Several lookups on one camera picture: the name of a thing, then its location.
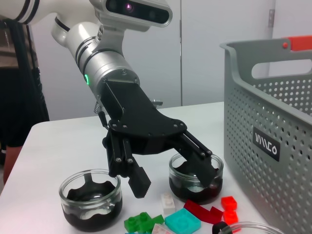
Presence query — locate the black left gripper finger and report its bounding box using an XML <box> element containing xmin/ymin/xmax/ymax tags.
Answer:
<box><xmin>170</xmin><ymin>131</ymin><xmax>218</xmax><ymax>189</ymax></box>

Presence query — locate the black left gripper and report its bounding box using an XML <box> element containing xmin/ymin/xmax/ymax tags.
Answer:
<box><xmin>97</xmin><ymin>79</ymin><xmax>189</xmax><ymax>198</ymax></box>

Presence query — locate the glass teacup black sleeve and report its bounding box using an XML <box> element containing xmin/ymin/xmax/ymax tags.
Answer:
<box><xmin>59</xmin><ymin>168</ymin><xmax>123</xmax><ymax>232</ymax></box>
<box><xmin>168</xmin><ymin>153</ymin><xmax>224</xmax><ymax>205</ymax></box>
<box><xmin>212</xmin><ymin>220</ymin><xmax>287</xmax><ymax>234</ymax></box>

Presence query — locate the grey perforated storage basket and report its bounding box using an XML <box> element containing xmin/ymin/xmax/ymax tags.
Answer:
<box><xmin>219</xmin><ymin>36</ymin><xmax>312</xmax><ymax>234</ymax></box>

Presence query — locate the white flat brick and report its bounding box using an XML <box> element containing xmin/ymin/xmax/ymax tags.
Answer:
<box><xmin>160</xmin><ymin>192</ymin><xmax>176</xmax><ymax>215</ymax></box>

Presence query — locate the green brick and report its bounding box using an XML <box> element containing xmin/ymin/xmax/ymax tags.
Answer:
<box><xmin>123</xmin><ymin>211</ymin><xmax>165</xmax><ymax>234</ymax></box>

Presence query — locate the dark red long brick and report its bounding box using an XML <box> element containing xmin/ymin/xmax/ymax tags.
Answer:
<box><xmin>183</xmin><ymin>199</ymin><xmax>224</xmax><ymax>225</ymax></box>

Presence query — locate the small red square brick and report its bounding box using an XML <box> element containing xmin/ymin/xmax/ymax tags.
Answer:
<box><xmin>222</xmin><ymin>210</ymin><xmax>238</xmax><ymax>225</ymax></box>
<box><xmin>220</xmin><ymin>195</ymin><xmax>238</xmax><ymax>212</ymax></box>

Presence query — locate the clear translucent brick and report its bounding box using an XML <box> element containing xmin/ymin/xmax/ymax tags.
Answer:
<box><xmin>150</xmin><ymin>223</ymin><xmax>173</xmax><ymax>234</ymax></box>

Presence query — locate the teal square brick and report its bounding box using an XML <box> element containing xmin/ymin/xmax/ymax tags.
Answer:
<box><xmin>164</xmin><ymin>208</ymin><xmax>202</xmax><ymax>234</ymax></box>

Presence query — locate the black hanging cloth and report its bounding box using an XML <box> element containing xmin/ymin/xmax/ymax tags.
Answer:
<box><xmin>0</xmin><ymin>18</ymin><xmax>51</xmax><ymax>149</ymax></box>

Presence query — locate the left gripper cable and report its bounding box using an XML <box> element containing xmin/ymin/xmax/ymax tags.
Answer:
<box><xmin>93</xmin><ymin>101</ymin><xmax>109</xmax><ymax>129</ymax></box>

